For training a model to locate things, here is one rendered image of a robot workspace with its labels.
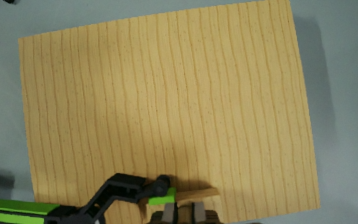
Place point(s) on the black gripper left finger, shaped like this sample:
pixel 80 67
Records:
pixel 170 215

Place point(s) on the tan wooden board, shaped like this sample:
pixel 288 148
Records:
pixel 210 97

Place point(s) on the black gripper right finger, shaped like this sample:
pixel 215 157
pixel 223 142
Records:
pixel 202 216

